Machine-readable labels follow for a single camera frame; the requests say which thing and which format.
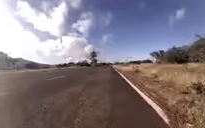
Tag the low distant tree line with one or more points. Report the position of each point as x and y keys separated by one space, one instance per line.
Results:
x=90 y=63

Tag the row of trees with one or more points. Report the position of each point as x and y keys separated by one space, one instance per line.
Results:
x=186 y=51

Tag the white painted centre line dashes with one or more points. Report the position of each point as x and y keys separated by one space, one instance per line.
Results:
x=55 y=77

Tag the dry grass strip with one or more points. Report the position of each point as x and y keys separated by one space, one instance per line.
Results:
x=23 y=69

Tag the dry grass verge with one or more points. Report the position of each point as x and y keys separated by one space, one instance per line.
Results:
x=183 y=86

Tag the hill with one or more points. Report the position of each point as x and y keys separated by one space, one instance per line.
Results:
x=16 y=62

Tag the white painted edge line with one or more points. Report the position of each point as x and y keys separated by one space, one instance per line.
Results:
x=143 y=96

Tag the dark grey asphalt road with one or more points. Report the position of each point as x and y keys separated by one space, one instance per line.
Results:
x=73 y=100

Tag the tall lone tree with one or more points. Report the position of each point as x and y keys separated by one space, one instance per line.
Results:
x=93 y=56

